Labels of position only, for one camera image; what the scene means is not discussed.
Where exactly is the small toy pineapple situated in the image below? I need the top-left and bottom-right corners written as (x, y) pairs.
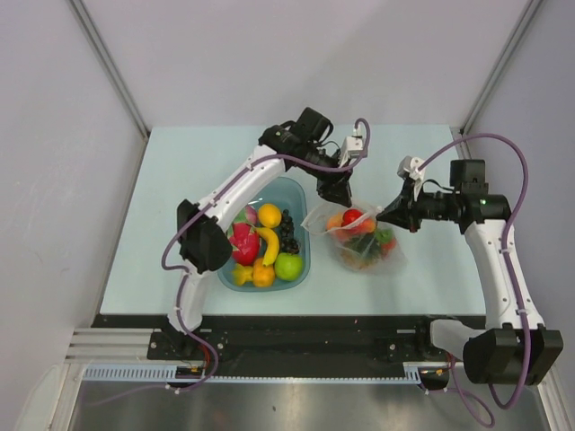
top-left (338, 233), bottom-right (382, 271)

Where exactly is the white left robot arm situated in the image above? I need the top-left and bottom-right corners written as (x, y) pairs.
top-left (161, 108), bottom-right (352, 359)

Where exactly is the green toy apple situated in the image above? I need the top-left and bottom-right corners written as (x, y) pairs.
top-left (274, 252), bottom-right (304, 281)

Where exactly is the yellow toy star fruit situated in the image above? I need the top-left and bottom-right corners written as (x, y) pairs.
top-left (231, 263), bottom-right (253, 286)

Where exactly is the white slotted cable duct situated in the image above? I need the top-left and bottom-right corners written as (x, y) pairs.
top-left (83, 364), bottom-right (421, 385)

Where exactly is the teal plastic fruit tub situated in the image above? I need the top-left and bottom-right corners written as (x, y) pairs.
top-left (217, 178), bottom-right (311, 293)

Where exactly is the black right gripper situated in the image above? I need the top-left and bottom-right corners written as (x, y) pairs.
top-left (377, 180), bottom-right (460, 233)

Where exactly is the red toy wax apple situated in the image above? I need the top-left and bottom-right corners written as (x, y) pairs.
top-left (341, 208), bottom-right (364, 226)

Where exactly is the aluminium frame rail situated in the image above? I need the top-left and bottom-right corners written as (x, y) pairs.
top-left (65, 328), bottom-right (153, 364)

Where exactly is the pink toy dragon fruit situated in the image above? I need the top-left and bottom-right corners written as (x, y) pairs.
top-left (228, 223), bottom-right (261, 266)

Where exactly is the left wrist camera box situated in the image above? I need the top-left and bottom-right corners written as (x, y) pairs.
top-left (339, 136), bottom-right (365, 168)

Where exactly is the clear polka dot zip bag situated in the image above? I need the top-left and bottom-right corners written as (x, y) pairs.
top-left (301, 201), bottom-right (406, 275)

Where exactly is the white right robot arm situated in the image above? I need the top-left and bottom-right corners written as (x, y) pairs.
top-left (376, 156), bottom-right (563, 385)

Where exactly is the dark toy grape bunch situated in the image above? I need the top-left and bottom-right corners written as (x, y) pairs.
top-left (278, 209), bottom-right (300, 255)

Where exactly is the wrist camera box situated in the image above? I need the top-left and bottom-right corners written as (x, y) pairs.
top-left (339, 136), bottom-right (365, 168)
top-left (397, 156), bottom-right (425, 183)

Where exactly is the toy peach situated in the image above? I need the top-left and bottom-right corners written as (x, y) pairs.
top-left (326, 212), bottom-right (343, 232)

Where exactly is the yellow toy lemon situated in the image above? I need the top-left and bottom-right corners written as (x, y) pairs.
top-left (257, 203), bottom-right (282, 229)

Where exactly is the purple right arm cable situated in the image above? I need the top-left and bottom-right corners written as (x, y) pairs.
top-left (415, 132), bottom-right (534, 427)

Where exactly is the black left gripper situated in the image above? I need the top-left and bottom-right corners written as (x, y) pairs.
top-left (298, 145), bottom-right (352, 208)

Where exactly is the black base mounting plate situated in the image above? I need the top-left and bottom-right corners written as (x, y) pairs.
top-left (92, 314), bottom-right (447, 376)

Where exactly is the orange toy tangerine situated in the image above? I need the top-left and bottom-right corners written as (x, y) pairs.
top-left (252, 258), bottom-right (275, 287)

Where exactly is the yellow toy banana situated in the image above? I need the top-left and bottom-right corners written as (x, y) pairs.
top-left (255, 227), bottom-right (279, 266)

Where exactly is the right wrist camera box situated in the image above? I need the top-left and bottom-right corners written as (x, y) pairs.
top-left (397, 156), bottom-right (425, 183)

